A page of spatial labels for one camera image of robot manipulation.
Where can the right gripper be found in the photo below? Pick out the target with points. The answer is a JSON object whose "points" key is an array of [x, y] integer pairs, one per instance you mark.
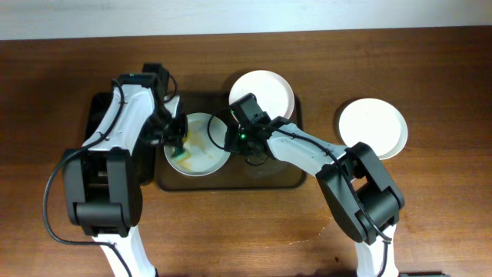
{"points": [[231, 144]]}

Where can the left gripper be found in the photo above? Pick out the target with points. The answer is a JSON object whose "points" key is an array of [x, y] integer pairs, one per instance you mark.
{"points": [[174, 141]]}

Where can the green yellow sponge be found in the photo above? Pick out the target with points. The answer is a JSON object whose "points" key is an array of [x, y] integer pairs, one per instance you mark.
{"points": [[180, 151]]}

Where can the white plate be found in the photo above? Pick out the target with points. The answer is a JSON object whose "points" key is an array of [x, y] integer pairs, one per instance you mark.
{"points": [[201, 156], [272, 92]]}

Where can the white plate top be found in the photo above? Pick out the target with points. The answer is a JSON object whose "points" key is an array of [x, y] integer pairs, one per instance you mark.
{"points": [[272, 92]]}

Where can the pale blue plate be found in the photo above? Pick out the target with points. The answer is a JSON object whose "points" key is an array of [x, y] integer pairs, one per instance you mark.
{"points": [[376, 123]]}

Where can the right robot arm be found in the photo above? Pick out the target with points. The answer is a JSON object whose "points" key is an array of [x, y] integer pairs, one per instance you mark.
{"points": [[364, 200]]}

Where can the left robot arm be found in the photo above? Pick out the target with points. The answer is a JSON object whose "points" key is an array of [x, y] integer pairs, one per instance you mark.
{"points": [[103, 179]]}

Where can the black rectangular tray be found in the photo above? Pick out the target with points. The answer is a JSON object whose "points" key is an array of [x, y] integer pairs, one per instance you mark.
{"points": [[92, 115]]}

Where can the brown serving tray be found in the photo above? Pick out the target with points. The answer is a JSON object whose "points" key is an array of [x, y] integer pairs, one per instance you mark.
{"points": [[238, 173]]}

